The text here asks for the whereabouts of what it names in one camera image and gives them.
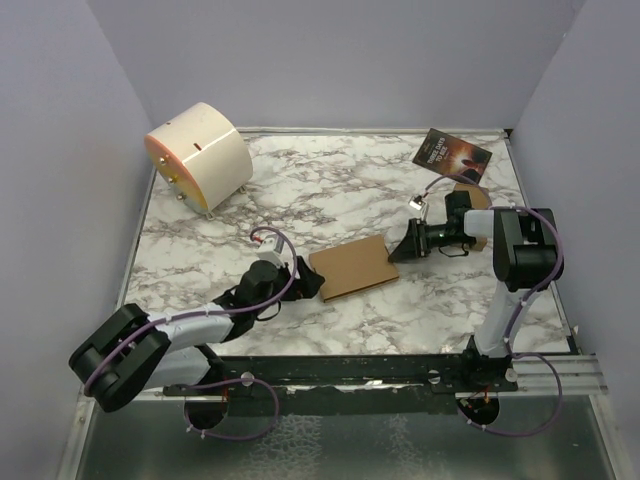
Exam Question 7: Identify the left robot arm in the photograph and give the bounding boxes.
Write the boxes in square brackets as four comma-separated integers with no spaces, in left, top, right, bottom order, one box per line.
[68,256,325,412]

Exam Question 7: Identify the small folded cardboard box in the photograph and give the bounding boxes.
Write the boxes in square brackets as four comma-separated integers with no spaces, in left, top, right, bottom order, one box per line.
[453,182,491,251]

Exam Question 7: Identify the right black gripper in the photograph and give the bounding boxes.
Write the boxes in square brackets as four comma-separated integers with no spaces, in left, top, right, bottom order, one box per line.
[389,217,473,261]

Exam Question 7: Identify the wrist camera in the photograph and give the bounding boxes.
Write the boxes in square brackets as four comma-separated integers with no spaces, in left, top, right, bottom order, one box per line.
[408,194,429,222]
[256,234,285,268]

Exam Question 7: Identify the brown cardboard box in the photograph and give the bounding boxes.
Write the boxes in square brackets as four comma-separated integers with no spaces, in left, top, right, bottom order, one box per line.
[309,235,399,303]

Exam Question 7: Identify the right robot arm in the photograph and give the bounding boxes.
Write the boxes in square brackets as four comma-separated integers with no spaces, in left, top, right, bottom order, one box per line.
[388,190,564,391]

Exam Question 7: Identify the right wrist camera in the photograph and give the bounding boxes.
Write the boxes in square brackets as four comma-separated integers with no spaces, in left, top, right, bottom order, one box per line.
[408,194,429,222]

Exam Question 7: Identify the cream cylindrical drum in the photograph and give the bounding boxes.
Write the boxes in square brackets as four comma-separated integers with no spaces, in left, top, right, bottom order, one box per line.
[144,102,253,215]

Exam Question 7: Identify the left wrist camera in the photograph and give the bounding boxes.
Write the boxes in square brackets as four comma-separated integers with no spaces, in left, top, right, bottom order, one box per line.
[256,234,285,268]

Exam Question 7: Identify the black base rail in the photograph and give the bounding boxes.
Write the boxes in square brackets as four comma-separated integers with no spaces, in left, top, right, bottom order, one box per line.
[164,354,521,416]

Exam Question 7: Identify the dark book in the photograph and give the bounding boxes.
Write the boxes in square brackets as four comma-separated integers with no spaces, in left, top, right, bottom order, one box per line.
[412,129,492,183]

